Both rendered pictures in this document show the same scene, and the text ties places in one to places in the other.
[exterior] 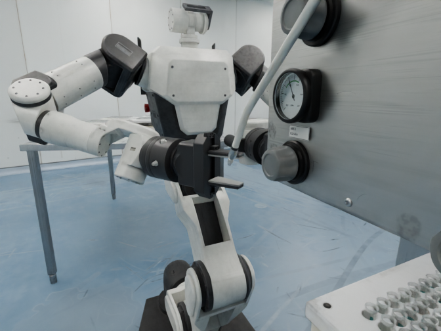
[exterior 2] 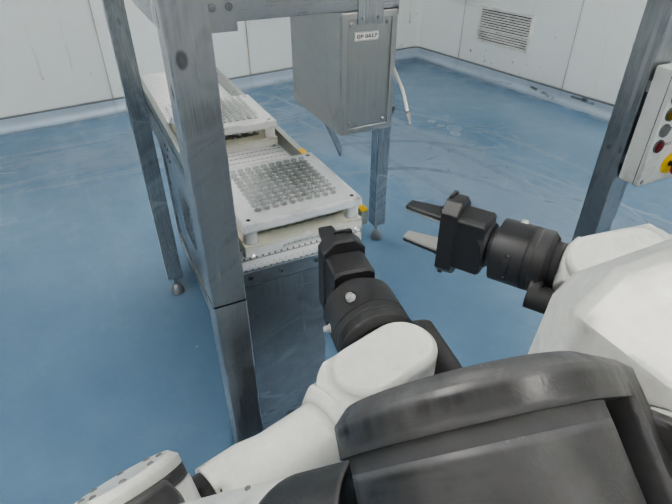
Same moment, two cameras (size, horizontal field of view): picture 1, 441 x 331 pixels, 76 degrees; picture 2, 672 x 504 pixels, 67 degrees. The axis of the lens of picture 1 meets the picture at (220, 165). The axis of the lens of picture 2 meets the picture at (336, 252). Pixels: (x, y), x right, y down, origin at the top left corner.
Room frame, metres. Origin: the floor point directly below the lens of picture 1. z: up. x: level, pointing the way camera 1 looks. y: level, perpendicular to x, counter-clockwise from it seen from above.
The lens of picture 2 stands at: (1.14, -0.15, 1.39)
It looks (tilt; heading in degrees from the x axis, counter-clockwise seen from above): 35 degrees down; 179
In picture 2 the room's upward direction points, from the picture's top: straight up
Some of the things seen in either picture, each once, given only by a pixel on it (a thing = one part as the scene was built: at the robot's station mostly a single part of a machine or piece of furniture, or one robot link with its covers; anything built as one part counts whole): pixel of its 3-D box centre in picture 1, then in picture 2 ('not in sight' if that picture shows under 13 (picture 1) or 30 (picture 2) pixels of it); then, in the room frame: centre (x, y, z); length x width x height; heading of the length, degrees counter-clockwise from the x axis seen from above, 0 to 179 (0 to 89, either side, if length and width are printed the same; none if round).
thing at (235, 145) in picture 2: not in sight; (221, 132); (-0.23, -0.46, 0.85); 0.24 x 0.24 x 0.02; 25
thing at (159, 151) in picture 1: (186, 162); (485, 243); (0.54, 0.07, 0.99); 0.12 x 0.10 x 0.13; 57
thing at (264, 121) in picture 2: not in sight; (219, 116); (-0.23, -0.45, 0.89); 0.25 x 0.24 x 0.02; 115
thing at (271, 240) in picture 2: not in sight; (283, 208); (0.20, -0.25, 0.85); 0.24 x 0.24 x 0.02; 26
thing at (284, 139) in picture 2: not in sight; (259, 115); (-0.35, -0.36, 0.85); 1.32 x 0.02 x 0.03; 25
